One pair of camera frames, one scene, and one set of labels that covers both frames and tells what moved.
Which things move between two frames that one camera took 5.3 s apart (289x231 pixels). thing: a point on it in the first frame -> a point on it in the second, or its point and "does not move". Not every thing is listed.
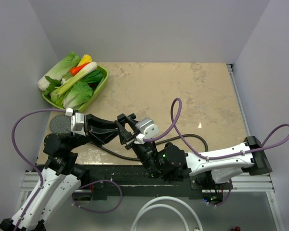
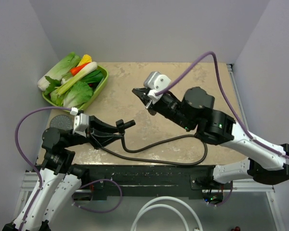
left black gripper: [92, 122] does not move
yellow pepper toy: [85, 58] does not move
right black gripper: [125, 138] -> [142, 92]
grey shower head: [60, 124] does not move
